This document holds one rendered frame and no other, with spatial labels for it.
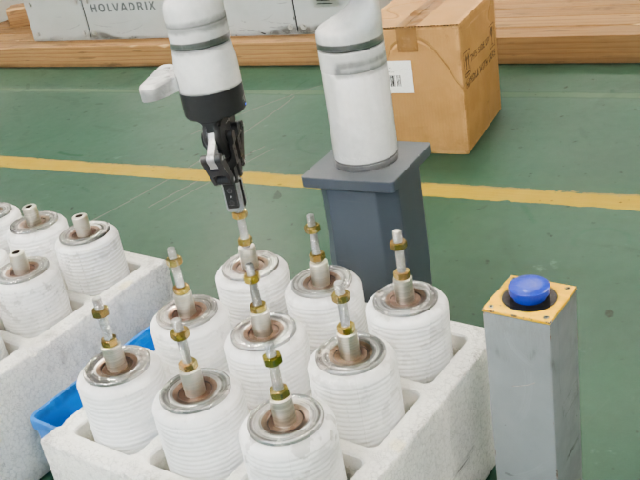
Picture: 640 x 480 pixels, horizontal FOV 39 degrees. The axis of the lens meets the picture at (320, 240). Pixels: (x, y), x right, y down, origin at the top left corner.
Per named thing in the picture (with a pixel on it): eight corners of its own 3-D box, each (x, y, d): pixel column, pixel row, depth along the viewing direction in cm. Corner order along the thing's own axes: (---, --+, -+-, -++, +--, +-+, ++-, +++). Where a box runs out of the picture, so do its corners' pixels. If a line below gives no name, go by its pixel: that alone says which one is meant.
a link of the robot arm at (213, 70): (161, 81, 111) (150, 31, 108) (249, 70, 109) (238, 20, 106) (138, 105, 103) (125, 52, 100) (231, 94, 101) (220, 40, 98)
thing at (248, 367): (271, 495, 104) (241, 368, 96) (239, 451, 112) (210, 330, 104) (343, 461, 107) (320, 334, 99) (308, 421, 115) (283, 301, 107)
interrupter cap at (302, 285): (316, 308, 105) (315, 302, 105) (279, 287, 111) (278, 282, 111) (365, 281, 109) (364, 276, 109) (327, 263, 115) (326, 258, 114)
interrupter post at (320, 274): (320, 291, 108) (315, 268, 107) (309, 285, 110) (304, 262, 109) (335, 283, 110) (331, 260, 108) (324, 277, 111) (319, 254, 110)
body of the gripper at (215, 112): (231, 88, 101) (248, 164, 105) (247, 66, 108) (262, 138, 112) (169, 94, 102) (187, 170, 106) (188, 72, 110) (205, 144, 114)
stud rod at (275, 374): (276, 407, 86) (262, 342, 83) (287, 404, 87) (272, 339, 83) (279, 412, 86) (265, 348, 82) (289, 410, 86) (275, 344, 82)
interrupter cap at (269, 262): (289, 270, 115) (288, 265, 114) (233, 290, 112) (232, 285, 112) (266, 249, 121) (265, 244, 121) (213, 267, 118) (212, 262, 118)
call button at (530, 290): (518, 288, 90) (517, 270, 90) (556, 294, 88) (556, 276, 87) (502, 308, 88) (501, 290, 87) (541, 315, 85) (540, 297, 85)
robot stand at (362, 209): (369, 303, 152) (344, 138, 139) (450, 314, 145) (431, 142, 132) (330, 350, 141) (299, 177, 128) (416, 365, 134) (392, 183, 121)
